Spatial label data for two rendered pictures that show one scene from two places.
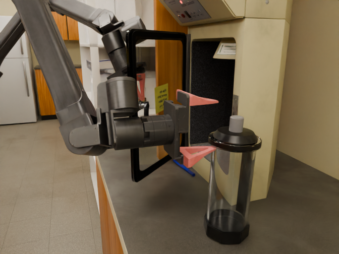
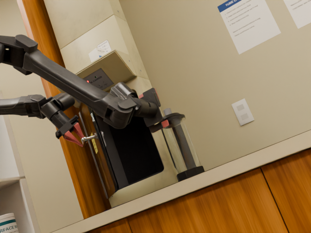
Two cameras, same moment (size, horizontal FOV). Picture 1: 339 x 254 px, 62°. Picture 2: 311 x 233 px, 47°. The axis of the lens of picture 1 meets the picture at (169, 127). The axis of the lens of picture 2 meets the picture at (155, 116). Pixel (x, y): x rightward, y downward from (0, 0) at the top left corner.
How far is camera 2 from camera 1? 0.99 m
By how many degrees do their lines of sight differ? 55
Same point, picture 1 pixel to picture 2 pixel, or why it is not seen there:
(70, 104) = (107, 94)
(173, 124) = (154, 101)
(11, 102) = not seen: outside the picture
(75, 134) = (121, 103)
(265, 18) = (143, 77)
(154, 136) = (151, 105)
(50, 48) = (73, 76)
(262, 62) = not seen: hidden behind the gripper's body
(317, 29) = not seen: hidden behind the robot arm
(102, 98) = (117, 93)
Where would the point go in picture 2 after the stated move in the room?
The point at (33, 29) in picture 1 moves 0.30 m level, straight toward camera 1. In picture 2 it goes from (56, 69) to (140, 21)
